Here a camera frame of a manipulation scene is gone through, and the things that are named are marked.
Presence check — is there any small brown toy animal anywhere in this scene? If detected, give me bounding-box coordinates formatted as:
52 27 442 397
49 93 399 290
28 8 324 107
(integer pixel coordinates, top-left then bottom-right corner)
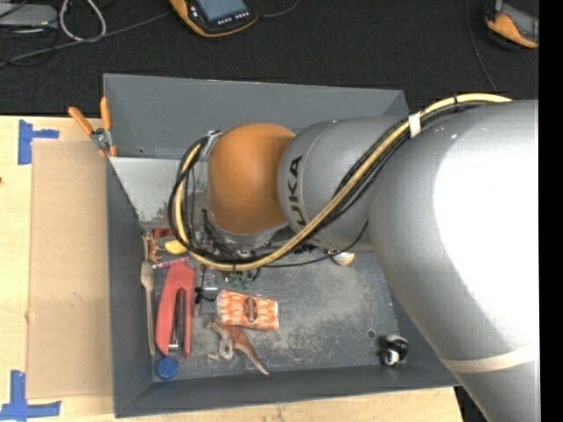
144 230 167 264

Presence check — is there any pink striped stick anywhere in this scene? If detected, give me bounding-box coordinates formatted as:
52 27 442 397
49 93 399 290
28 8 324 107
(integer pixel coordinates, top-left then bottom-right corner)
151 256 192 269

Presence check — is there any brown toy dinosaur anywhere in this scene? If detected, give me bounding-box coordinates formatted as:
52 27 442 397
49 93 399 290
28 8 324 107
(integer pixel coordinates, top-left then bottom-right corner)
206 320 271 377

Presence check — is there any orange and white packet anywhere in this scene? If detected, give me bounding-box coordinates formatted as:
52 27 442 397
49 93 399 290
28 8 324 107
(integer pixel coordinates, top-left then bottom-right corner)
215 289 281 332

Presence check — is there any red stapler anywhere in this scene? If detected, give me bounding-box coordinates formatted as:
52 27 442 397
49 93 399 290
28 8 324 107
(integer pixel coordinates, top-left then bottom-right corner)
154 261 197 360

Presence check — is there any black and white toy animal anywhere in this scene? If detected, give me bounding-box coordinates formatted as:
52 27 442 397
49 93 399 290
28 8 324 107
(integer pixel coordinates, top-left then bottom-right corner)
378 333 411 367

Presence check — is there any blue bottle cap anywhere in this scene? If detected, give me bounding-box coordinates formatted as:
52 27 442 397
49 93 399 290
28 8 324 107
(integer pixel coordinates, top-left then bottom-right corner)
154 356 179 382

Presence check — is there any brown cardboard board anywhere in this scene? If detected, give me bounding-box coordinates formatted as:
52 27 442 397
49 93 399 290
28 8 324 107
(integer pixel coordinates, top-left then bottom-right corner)
25 140 113 400

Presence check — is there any wooden spoon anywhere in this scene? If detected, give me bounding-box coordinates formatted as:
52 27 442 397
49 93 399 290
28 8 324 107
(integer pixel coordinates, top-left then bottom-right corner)
140 259 157 358

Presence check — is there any grey metal bin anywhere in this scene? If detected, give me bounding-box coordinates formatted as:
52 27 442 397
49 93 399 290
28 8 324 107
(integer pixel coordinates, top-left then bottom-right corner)
102 73 461 418

